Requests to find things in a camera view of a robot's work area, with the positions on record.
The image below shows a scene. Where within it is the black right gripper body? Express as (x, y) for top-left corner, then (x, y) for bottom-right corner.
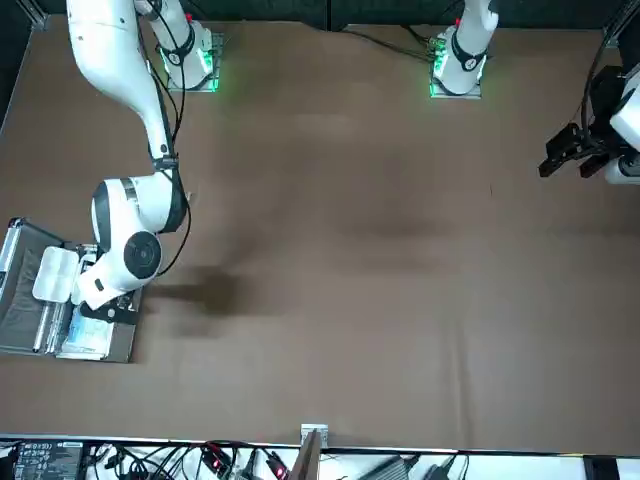
(79, 293), (140, 326)

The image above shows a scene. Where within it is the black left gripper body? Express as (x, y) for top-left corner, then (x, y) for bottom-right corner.
(581, 64), (627, 154)

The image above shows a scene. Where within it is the clear plastic medicine box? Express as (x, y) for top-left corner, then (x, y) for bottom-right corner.
(32, 246), (81, 303)

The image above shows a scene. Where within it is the aluminium medical kit case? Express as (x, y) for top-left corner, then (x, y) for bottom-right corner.
(0, 217), (146, 364)

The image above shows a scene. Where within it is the blue white face mask packet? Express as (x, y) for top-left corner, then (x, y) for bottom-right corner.
(62, 307), (115, 359)

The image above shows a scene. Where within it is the black labelled power adapter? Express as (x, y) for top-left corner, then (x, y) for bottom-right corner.
(9, 439), (86, 480)

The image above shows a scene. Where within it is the black plug with red light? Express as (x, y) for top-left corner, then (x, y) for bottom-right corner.
(201, 446), (230, 475)
(264, 451), (290, 480)

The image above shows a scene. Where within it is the brown upright board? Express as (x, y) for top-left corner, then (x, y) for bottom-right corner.
(290, 429), (322, 480)

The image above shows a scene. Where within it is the grey power adapter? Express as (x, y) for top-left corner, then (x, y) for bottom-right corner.
(367, 455), (419, 480)

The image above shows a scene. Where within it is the small black power adapter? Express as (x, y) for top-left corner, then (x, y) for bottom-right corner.
(428, 457), (471, 480)

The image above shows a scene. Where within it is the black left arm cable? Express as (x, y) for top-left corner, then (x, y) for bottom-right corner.
(579, 0), (634, 151)

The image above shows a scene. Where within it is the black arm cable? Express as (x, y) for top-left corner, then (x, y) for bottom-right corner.
(579, 0), (634, 151)
(132, 0), (194, 279)

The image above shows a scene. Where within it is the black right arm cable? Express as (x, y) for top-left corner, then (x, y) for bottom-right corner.
(132, 0), (194, 279)

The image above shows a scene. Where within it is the black cable between bases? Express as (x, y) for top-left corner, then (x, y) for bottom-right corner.
(342, 24), (437, 62)

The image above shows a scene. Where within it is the silver metal table bracket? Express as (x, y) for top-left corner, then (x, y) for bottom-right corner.
(299, 422), (330, 447)

